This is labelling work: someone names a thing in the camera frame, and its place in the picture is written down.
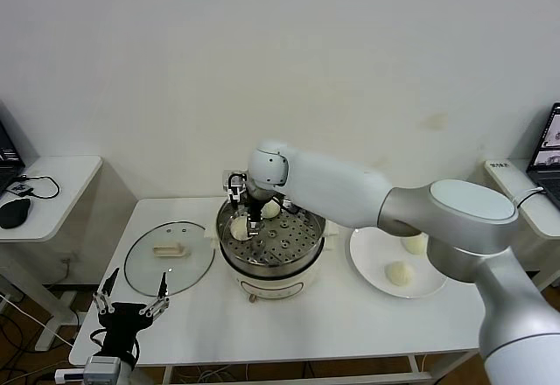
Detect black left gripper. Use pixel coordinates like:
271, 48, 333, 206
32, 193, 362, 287
92, 267, 172, 361

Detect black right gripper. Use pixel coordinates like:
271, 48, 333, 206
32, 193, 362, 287
242, 187, 268, 240

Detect round glass pot lid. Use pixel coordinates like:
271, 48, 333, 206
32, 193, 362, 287
123, 221, 216, 298

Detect stainless steel steamer basket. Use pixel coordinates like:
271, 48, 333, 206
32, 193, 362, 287
204, 180, 341, 272

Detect white electric cooking pot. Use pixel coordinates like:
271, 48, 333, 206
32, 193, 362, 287
220, 240, 327, 305

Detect white side table with mouse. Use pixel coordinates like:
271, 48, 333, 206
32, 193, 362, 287
0, 156, 140, 354

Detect round white plate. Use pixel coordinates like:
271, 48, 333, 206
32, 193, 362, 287
348, 226, 450, 299

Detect black computer mouse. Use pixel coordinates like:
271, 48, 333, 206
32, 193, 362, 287
0, 198, 33, 230

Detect small black usb hub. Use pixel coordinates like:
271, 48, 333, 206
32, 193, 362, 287
8, 182, 35, 198

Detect black laptop beside mouse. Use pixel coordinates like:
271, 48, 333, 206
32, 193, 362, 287
0, 100, 27, 198

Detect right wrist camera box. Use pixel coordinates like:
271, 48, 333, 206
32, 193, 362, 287
225, 170, 247, 199

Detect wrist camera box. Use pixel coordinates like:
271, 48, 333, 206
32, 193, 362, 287
225, 170, 247, 199
82, 355, 123, 382

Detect white wall socket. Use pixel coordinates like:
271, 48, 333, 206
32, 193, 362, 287
59, 251, 82, 272

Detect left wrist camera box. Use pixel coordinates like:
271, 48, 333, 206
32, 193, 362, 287
82, 355, 123, 382

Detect white floor cable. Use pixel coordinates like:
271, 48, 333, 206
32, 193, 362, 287
0, 292, 78, 349

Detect white cable bundle under table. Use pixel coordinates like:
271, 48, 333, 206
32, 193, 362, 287
195, 367, 238, 385

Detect thin black hub cable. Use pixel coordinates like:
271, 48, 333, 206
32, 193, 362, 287
15, 175, 61, 202

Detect black floor cable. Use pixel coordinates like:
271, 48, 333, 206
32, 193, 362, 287
0, 312, 36, 385

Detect black cable with adapter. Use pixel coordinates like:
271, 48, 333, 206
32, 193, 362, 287
515, 188, 546, 209

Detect white laptop cable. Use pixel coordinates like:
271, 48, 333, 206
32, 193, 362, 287
514, 185, 546, 206

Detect black laptop with white cable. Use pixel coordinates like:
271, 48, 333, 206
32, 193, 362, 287
527, 102, 560, 208

